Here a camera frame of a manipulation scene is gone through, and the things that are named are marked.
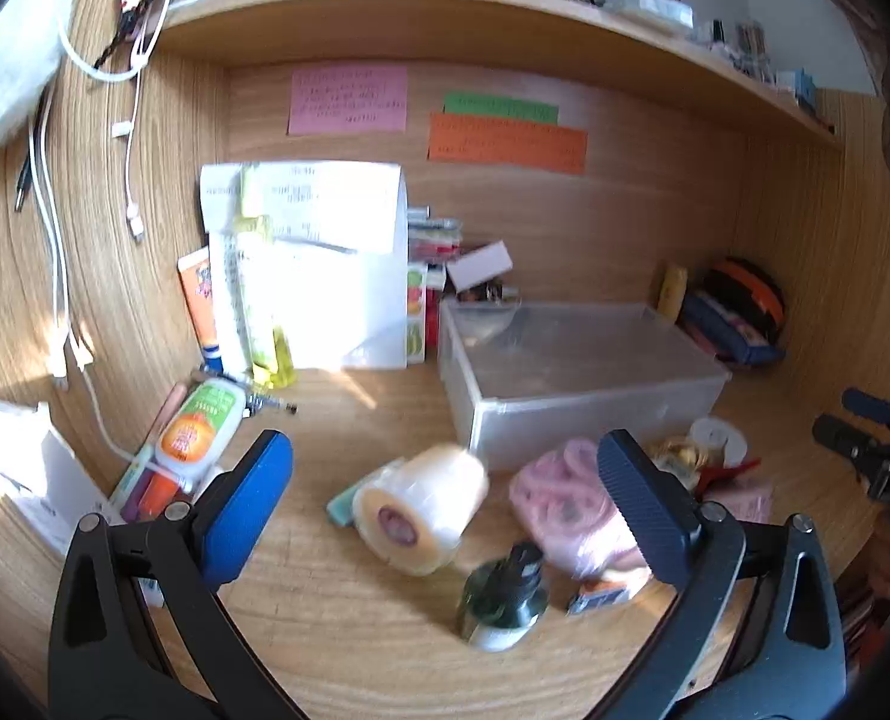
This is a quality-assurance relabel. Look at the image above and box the pink paper note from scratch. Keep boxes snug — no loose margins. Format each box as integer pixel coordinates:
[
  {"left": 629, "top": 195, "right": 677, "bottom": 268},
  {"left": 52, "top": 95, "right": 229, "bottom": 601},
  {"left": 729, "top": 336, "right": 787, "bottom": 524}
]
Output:
[{"left": 287, "top": 65, "right": 409, "bottom": 137}]

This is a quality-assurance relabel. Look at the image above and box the fruit print carton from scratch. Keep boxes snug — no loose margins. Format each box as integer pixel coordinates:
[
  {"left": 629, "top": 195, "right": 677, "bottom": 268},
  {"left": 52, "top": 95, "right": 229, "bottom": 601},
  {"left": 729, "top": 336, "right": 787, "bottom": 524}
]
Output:
[{"left": 406, "top": 262, "right": 429, "bottom": 365}]

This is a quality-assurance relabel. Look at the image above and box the red box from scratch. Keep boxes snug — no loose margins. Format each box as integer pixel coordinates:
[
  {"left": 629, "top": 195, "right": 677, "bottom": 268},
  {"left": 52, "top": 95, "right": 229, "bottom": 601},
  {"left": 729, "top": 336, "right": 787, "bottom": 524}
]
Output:
[{"left": 425, "top": 268, "right": 447, "bottom": 350}]

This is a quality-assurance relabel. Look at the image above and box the orange paper note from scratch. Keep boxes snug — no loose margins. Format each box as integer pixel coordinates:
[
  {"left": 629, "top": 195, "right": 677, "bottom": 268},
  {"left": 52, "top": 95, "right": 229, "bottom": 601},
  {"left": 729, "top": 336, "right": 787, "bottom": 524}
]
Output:
[{"left": 427, "top": 112, "right": 589, "bottom": 176}]

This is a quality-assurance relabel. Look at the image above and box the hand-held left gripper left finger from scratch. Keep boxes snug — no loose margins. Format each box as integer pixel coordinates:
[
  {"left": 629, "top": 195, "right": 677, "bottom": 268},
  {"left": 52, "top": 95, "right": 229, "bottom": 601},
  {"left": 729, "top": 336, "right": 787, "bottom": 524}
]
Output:
[{"left": 47, "top": 429, "right": 300, "bottom": 720}]

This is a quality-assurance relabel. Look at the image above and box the orange marker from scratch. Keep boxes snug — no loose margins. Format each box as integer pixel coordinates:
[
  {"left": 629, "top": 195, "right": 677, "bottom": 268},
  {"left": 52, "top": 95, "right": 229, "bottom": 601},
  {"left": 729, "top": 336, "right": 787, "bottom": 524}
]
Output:
[{"left": 139, "top": 474, "right": 185, "bottom": 520}]

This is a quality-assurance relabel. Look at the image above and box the white paper stack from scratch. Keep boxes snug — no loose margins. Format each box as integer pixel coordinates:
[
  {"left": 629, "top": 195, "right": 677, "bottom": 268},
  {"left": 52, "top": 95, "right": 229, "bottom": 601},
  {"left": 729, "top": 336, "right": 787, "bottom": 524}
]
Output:
[{"left": 199, "top": 160, "right": 410, "bottom": 371}]

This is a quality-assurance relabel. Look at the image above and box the dark green spray bottle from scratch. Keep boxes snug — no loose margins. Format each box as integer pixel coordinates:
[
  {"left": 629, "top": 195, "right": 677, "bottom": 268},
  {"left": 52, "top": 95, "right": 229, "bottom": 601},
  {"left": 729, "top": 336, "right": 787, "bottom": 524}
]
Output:
[{"left": 456, "top": 542, "right": 549, "bottom": 652}]

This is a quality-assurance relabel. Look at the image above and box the white tape roll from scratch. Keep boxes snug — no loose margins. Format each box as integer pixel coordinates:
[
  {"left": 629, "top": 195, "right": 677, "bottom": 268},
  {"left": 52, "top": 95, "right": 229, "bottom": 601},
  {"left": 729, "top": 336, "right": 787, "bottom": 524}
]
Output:
[{"left": 688, "top": 416, "right": 748, "bottom": 467}]

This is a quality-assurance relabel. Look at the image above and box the small blue printed box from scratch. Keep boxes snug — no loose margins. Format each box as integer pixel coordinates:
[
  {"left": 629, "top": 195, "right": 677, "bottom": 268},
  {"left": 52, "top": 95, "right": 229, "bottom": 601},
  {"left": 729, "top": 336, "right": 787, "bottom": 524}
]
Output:
[{"left": 569, "top": 577, "right": 635, "bottom": 614}]

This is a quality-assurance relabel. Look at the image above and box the mint green eraser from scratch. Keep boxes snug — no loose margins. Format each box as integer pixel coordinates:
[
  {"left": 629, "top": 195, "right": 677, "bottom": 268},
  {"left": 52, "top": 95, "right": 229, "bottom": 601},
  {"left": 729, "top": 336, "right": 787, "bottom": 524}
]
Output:
[{"left": 326, "top": 481, "right": 372, "bottom": 528}]

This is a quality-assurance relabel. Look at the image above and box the white charging cable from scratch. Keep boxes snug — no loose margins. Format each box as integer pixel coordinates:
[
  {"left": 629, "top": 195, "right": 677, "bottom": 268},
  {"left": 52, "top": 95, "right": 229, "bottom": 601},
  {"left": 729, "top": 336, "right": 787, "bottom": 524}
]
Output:
[{"left": 29, "top": 0, "right": 161, "bottom": 466}]

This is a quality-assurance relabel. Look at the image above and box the green white toothbrush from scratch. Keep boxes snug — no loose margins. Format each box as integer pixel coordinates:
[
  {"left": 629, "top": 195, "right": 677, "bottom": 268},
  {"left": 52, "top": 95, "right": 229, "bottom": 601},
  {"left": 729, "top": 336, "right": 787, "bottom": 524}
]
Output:
[{"left": 110, "top": 442, "right": 158, "bottom": 522}]

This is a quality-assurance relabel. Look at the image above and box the pink rope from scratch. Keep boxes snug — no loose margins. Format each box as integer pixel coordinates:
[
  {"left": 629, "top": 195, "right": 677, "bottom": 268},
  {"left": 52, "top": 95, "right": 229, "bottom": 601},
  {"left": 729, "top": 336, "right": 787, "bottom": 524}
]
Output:
[{"left": 509, "top": 436, "right": 654, "bottom": 580}]

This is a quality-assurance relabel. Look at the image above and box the wooden shelf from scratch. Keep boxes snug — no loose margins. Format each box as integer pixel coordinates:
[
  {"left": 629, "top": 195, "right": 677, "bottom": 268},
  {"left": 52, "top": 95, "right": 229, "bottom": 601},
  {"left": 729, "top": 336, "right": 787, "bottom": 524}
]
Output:
[{"left": 152, "top": 0, "right": 845, "bottom": 152}]

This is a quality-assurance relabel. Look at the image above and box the white bottle orange label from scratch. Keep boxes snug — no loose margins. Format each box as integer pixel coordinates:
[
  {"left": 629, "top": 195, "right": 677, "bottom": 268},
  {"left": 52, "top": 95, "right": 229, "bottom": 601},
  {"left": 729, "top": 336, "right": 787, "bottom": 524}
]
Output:
[{"left": 156, "top": 379, "right": 248, "bottom": 482}]

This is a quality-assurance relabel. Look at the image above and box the clear plastic storage box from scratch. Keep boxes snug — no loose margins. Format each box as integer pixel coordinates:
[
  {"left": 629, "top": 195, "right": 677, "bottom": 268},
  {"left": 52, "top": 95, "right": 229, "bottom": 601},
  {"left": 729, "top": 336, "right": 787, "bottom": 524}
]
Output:
[{"left": 437, "top": 298, "right": 732, "bottom": 473}]

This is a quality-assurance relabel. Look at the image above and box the white cardboard box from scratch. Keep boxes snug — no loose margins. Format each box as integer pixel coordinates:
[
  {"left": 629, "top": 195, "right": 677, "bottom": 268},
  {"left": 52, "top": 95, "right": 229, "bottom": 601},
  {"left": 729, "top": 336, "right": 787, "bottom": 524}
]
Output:
[{"left": 0, "top": 399, "right": 163, "bottom": 608}]

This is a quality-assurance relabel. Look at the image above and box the orange white tube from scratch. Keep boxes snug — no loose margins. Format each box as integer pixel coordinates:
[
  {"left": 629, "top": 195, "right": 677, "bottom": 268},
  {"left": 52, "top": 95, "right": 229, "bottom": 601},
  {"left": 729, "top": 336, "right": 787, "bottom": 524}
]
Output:
[{"left": 177, "top": 246, "right": 225, "bottom": 374}]

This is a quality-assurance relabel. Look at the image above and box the beige clear tape roll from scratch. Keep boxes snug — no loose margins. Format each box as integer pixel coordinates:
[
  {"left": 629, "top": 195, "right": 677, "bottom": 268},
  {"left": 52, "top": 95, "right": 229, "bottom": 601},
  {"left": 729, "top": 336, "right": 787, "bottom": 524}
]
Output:
[{"left": 353, "top": 444, "right": 491, "bottom": 578}]

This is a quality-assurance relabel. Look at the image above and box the green paper note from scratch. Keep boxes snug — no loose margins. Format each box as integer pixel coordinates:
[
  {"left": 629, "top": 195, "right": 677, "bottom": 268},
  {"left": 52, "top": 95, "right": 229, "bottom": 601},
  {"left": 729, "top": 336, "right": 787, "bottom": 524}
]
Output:
[{"left": 443, "top": 91, "right": 561, "bottom": 126}]

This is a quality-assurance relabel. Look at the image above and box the wooden desk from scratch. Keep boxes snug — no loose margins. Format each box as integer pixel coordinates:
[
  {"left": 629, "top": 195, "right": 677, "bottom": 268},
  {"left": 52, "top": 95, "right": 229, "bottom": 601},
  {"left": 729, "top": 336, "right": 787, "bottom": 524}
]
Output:
[{"left": 0, "top": 356, "right": 890, "bottom": 720}]

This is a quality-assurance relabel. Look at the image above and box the small white box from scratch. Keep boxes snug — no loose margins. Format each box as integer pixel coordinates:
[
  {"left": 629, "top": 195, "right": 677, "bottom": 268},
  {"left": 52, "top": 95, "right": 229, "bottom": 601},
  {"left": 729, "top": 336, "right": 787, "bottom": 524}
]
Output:
[{"left": 446, "top": 241, "right": 514, "bottom": 290}]

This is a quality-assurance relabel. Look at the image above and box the yellow green bottle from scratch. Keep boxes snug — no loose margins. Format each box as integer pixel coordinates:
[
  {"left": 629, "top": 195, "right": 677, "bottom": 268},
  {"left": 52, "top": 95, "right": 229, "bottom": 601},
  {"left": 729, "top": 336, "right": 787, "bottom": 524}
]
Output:
[{"left": 267, "top": 325, "right": 297, "bottom": 388}]

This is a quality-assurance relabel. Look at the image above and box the person's right hand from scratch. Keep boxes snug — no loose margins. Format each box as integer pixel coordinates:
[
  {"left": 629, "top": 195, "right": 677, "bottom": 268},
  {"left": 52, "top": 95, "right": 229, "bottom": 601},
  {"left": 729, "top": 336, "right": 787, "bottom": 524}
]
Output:
[{"left": 867, "top": 514, "right": 890, "bottom": 602}]

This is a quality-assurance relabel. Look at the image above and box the white cloth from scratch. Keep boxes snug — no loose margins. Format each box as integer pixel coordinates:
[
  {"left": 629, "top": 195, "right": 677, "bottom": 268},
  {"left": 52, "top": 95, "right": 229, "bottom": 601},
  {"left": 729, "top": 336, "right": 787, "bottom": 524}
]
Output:
[{"left": 0, "top": 0, "right": 90, "bottom": 175}]

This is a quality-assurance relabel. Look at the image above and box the black cable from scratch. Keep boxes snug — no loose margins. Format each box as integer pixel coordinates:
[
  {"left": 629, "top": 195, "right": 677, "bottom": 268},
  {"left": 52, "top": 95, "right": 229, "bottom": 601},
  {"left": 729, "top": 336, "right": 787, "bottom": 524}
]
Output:
[{"left": 14, "top": 90, "right": 52, "bottom": 212}]

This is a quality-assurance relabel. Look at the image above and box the orange black round case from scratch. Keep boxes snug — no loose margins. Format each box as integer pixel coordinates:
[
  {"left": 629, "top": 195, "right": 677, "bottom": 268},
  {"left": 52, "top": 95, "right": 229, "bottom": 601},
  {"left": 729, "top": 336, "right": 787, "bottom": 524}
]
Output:
[{"left": 703, "top": 257, "right": 789, "bottom": 347}]

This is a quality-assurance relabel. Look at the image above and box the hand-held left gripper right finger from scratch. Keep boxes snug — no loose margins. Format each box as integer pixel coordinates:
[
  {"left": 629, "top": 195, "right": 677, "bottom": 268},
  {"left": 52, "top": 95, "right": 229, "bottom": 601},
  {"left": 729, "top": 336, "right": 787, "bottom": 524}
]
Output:
[{"left": 597, "top": 429, "right": 847, "bottom": 720}]

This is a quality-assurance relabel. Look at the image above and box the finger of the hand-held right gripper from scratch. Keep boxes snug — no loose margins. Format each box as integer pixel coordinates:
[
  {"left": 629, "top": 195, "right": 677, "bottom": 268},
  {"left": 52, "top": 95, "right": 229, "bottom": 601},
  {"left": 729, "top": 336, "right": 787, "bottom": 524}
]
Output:
[
  {"left": 842, "top": 388, "right": 890, "bottom": 427},
  {"left": 812, "top": 414, "right": 879, "bottom": 479}
]

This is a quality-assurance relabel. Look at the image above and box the red ribbon gold charm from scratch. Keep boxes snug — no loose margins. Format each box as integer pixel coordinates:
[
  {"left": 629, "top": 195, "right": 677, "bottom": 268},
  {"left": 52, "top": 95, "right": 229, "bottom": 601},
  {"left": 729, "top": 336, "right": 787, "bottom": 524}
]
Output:
[{"left": 646, "top": 433, "right": 761, "bottom": 497}]

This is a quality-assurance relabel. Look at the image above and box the stack of stationery packets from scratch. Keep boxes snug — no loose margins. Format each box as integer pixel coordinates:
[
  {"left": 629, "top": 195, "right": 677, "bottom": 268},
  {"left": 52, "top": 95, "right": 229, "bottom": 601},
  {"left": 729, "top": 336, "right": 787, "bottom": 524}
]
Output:
[{"left": 407, "top": 206, "right": 463, "bottom": 265}]

